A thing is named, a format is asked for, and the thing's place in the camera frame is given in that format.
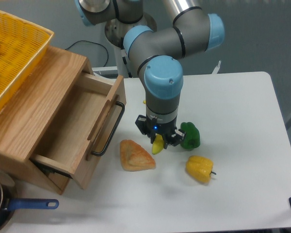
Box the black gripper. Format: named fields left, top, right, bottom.
left=135, top=115, right=186, bottom=149

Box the yellow banana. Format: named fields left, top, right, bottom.
left=152, top=134, right=164, bottom=155

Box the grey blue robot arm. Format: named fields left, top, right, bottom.
left=75, top=0, right=225, bottom=147

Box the open wooden top drawer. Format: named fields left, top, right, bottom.
left=30, top=73, right=126, bottom=194

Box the wooden drawer cabinet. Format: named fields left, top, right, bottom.
left=0, top=46, right=92, bottom=194

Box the green bell pepper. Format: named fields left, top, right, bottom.
left=180, top=122, right=201, bottom=150

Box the triangular toasted bread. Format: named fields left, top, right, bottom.
left=120, top=140, right=156, bottom=172

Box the yellow bell pepper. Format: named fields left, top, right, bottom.
left=185, top=155, right=213, bottom=183

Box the yellow plastic basket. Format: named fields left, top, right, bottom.
left=0, top=10, right=54, bottom=111

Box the black drawer handle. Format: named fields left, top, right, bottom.
left=90, top=101, right=125, bottom=157

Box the white metal bracket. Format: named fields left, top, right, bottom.
left=212, top=60, right=222, bottom=74

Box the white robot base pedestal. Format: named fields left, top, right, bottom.
left=105, top=12, right=157, bottom=78

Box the black cable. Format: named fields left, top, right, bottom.
left=65, top=40, right=109, bottom=67

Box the blue handled black pan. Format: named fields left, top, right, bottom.
left=0, top=172, right=59, bottom=230

